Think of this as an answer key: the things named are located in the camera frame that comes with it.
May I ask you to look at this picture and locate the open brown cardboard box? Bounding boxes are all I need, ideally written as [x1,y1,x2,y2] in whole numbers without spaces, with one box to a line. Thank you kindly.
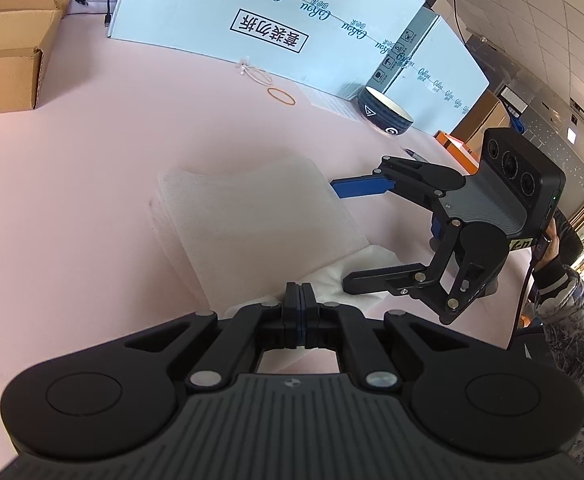
[0,0,72,117]

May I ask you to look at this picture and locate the person's right hand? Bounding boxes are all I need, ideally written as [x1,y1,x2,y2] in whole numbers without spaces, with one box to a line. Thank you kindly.
[539,220,564,262]

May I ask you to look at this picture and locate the orange rubber band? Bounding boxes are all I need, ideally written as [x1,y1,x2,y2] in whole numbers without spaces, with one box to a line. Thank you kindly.
[266,87,298,106]

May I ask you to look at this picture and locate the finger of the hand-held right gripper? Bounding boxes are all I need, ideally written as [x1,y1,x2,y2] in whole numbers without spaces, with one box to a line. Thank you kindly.
[342,215,504,327]
[329,156,467,212]

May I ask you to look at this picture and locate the dark blue ceramic bowl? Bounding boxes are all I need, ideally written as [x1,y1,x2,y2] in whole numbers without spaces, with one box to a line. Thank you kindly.
[356,86,415,137]

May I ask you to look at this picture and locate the closed brown cardboard box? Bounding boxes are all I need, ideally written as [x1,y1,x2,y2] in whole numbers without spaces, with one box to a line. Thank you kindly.
[451,90,509,147]

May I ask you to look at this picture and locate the orange flat box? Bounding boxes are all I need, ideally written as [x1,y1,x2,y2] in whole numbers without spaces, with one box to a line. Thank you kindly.
[434,130,486,177]

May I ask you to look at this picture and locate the small light blue carton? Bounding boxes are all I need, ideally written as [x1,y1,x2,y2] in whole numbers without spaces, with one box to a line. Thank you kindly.
[367,7,491,134]

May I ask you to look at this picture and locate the large light blue carton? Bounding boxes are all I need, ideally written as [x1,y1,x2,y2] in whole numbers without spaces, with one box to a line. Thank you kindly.
[106,0,441,99]

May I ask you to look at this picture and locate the white beaded string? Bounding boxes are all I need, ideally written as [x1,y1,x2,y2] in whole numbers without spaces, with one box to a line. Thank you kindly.
[235,57,275,86]

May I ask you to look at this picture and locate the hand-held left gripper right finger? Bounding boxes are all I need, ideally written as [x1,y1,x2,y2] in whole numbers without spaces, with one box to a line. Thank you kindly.
[300,282,469,394]

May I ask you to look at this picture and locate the person's right forearm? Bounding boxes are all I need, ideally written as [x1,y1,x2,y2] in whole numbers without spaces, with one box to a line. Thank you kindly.
[514,260,584,480]

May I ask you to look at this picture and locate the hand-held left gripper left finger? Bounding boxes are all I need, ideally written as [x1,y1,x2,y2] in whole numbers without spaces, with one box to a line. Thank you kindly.
[126,282,301,394]

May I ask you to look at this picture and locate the white paper sheet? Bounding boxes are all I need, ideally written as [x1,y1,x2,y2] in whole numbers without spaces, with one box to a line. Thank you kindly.
[309,91,365,122]

